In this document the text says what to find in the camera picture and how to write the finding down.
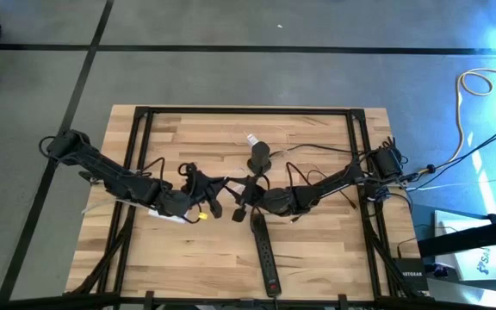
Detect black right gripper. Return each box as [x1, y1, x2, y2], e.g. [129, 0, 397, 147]
[230, 177, 270, 223]

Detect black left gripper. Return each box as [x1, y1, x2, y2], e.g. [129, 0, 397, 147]
[182, 163, 237, 219]

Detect black tower power strip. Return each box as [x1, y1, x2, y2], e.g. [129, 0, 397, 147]
[247, 140, 273, 173]

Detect white power strip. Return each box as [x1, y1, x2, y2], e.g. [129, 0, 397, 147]
[146, 208, 189, 224]

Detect black USB cable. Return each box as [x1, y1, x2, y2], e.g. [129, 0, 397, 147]
[291, 189, 359, 223]

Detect thin beige USB cable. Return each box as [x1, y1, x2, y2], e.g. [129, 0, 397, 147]
[230, 124, 292, 158]

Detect long black power strip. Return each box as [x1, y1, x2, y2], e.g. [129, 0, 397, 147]
[251, 214, 282, 298]

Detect black metal beam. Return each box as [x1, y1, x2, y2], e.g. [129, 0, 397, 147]
[417, 216, 496, 258]

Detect grey metal plate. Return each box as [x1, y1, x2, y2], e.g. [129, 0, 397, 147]
[426, 277, 496, 310]

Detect white box with blue logo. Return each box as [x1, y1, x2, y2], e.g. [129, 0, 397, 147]
[434, 209, 496, 282]

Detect black metal table frame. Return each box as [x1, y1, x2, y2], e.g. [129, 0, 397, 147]
[60, 105, 432, 310]

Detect black tower power cord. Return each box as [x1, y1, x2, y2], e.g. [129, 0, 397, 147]
[269, 143, 361, 157]

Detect black network switch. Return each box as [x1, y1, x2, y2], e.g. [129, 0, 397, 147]
[393, 257, 429, 292]

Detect black floor cables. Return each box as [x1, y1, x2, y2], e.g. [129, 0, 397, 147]
[402, 115, 496, 193]

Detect yellow floor cable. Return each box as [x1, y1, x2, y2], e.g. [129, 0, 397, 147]
[445, 67, 496, 164]

